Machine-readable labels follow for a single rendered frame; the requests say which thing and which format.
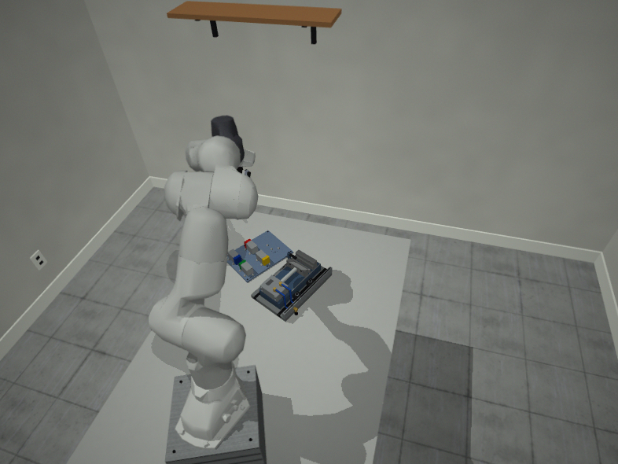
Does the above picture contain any grey metal blank with blue end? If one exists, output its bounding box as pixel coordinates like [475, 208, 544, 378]
[228, 249, 242, 265]

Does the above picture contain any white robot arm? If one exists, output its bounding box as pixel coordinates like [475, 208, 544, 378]
[149, 116, 258, 450]

